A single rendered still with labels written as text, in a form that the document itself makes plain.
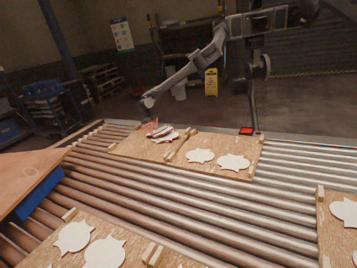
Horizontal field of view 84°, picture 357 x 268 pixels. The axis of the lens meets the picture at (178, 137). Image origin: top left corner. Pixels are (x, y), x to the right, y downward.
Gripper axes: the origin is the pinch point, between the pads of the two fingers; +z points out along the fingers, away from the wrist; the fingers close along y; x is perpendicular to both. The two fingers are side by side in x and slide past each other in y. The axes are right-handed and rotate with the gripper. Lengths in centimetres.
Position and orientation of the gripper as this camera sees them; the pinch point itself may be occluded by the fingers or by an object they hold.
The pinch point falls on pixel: (153, 131)
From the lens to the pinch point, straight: 124.8
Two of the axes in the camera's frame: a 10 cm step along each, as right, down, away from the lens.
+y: 1.8, -3.2, 9.3
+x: -9.1, 3.1, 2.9
